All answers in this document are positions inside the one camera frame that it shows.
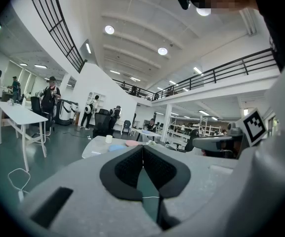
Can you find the black balcony railing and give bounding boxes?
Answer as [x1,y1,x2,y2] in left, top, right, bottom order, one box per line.
[154,47,279,101]
[26,0,88,74]
[112,79,156,101]

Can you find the white storage racks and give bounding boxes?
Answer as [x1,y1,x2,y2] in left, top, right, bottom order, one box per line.
[168,117,223,144]

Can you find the blue plate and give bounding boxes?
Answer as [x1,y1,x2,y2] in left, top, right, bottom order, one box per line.
[108,144,127,152]

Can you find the pink plate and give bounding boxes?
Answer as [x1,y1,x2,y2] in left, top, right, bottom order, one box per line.
[125,140,145,147]

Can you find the white wall shelf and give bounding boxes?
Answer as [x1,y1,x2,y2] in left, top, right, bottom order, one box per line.
[86,91,106,115]

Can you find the blue chair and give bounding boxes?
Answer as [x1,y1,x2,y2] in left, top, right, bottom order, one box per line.
[122,119,132,136]

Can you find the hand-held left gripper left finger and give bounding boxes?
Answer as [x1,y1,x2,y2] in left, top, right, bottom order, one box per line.
[18,145,163,237]

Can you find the person's black shirt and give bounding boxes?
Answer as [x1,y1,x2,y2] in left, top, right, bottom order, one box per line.
[249,0,285,72]

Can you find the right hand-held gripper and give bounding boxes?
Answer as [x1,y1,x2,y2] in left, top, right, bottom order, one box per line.
[193,107,268,151]

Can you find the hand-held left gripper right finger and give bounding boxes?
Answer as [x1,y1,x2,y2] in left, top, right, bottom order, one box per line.
[143,145,244,237]

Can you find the black office chair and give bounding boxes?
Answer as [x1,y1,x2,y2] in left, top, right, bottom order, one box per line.
[92,108,115,138]
[30,96,54,138]
[174,128,200,153]

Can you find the white robot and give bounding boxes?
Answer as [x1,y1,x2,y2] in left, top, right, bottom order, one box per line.
[55,98,80,126]

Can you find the person's right hand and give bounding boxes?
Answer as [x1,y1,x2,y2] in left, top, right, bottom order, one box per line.
[201,143,240,159]

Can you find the white power strip with cable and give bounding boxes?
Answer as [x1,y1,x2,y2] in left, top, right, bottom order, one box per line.
[7,168,32,202]

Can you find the white table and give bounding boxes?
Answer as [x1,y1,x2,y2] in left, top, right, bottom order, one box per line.
[0,101,49,173]
[131,128,163,143]

